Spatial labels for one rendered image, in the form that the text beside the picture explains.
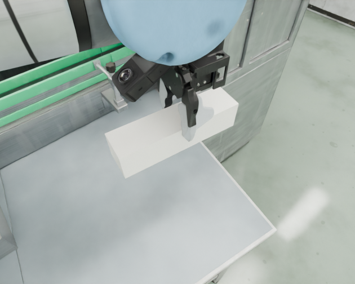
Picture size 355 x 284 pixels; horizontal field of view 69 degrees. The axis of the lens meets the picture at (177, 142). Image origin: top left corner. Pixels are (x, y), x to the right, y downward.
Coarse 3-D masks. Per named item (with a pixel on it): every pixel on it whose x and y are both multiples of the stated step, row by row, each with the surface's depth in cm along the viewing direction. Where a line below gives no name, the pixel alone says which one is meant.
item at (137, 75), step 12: (132, 60) 35; (144, 60) 34; (120, 72) 35; (132, 72) 34; (144, 72) 33; (156, 72) 34; (120, 84) 34; (132, 84) 33; (144, 84) 34; (132, 96) 34
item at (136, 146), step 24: (216, 96) 49; (144, 120) 45; (168, 120) 45; (216, 120) 48; (120, 144) 42; (144, 144) 42; (168, 144) 45; (192, 144) 49; (120, 168) 45; (144, 168) 46
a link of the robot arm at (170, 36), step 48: (0, 0) 10; (48, 0) 10; (96, 0) 11; (144, 0) 10; (192, 0) 11; (240, 0) 12; (0, 48) 11; (48, 48) 12; (144, 48) 12; (192, 48) 13
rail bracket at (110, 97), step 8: (96, 64) 81; (112, 64) 72; (104, 72) 78; (112, 72) 74; (104, 96) 87; (112, 96) 86; (120, 96) 82; (104, 104) 92; (112, 104) 84; (120, 104) 83; (120, 112) 84
